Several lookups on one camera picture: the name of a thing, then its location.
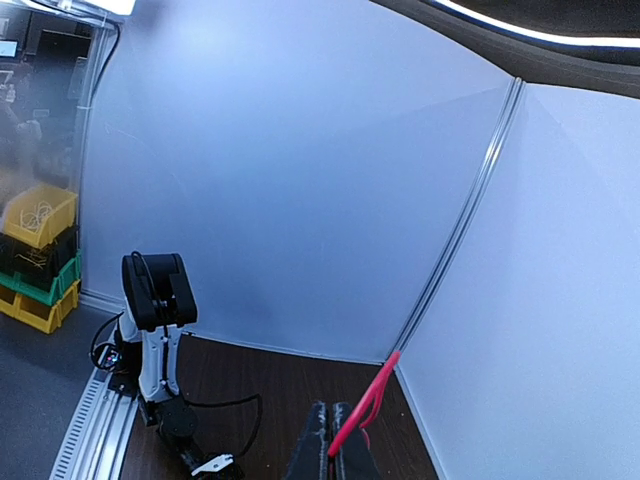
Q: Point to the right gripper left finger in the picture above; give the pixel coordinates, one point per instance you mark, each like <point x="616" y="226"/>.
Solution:
<point x="310" y="460"/>

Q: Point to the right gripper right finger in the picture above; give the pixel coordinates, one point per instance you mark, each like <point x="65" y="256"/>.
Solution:
<point x="354" y="459"/>

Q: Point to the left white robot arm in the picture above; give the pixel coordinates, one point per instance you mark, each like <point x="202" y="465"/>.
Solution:
<point x="160" y="303"/>

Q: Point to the stacked yellow green bins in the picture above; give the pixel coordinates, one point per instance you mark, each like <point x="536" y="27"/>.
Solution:
<point x="41" y="261"/>

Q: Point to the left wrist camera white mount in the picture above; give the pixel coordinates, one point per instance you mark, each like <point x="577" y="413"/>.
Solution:
<point x="219" y="467"/>

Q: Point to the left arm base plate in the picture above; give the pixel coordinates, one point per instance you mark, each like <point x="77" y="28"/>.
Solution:
<point x="125" y="377"/>

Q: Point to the front aluminium rail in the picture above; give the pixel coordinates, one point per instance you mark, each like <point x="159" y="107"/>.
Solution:
<point x="98" y="434"/>

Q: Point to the left aluminium frame post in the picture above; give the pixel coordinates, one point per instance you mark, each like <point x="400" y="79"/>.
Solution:
<point x="466" y="215"/>

